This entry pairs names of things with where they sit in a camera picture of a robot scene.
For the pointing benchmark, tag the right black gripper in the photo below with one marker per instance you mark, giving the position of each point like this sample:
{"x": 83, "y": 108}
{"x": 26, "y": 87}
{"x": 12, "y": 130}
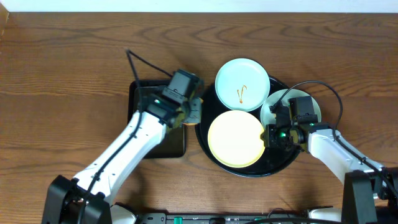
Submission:
{"x": 270, "y": 140}

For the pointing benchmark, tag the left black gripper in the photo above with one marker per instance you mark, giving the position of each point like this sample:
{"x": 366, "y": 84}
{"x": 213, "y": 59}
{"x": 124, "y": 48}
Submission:
{"x": 194, "y": 104}

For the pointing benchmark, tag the yellow plate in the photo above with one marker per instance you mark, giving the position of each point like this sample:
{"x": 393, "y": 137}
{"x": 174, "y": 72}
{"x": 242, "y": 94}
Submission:
{"x": 234, "y": 139}

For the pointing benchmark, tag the orange sponge with green pad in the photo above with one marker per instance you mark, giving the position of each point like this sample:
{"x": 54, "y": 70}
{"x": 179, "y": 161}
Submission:
{"x": 190, "y": 124}

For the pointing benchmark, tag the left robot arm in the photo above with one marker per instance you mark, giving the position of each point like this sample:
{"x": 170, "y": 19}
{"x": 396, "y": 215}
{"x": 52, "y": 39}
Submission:
{"x": 89, "y": 196}

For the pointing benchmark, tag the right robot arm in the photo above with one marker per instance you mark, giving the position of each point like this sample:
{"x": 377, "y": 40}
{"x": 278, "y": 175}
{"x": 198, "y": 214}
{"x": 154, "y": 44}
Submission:
{"x": 369, "y": 188}

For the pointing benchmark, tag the round black serving tray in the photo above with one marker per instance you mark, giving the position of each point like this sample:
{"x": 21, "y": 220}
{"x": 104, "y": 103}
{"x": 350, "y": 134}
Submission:
{"x": 272, "y": 160}

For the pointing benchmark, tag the black rectangular water tray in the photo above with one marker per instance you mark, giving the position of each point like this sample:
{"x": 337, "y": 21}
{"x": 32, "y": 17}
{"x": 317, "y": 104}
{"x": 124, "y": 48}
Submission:
{"x": 173, "y": 145}

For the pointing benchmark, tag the light blue plate with sauce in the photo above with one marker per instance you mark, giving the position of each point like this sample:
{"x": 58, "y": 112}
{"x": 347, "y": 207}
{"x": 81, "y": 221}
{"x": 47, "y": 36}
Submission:
{"x": 242, "y": 84}

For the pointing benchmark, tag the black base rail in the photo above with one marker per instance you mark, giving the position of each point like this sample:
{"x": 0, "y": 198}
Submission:
{"x": 217, "y": 217}

